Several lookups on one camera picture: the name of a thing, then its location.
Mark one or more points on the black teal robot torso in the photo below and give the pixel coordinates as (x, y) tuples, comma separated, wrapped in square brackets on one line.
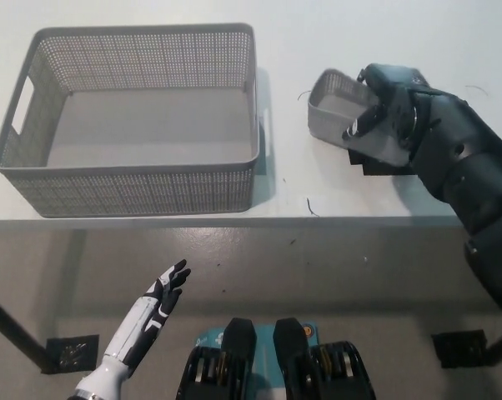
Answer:
[(288, 366)]

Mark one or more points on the small grey perforated basket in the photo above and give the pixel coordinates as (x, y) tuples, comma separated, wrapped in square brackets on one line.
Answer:
[(326, 121)]

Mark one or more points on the large grey perforated basket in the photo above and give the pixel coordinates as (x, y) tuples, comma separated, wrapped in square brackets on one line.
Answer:
[(147, 191)]

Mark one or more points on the black taped foot plate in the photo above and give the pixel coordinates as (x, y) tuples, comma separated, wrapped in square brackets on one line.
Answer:
[(459, 348), (71, 350)]

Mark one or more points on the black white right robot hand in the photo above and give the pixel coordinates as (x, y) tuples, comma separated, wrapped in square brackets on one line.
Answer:
[(397, 96)]

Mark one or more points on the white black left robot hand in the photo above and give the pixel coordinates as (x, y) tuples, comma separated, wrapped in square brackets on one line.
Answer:
[(144, 316)]

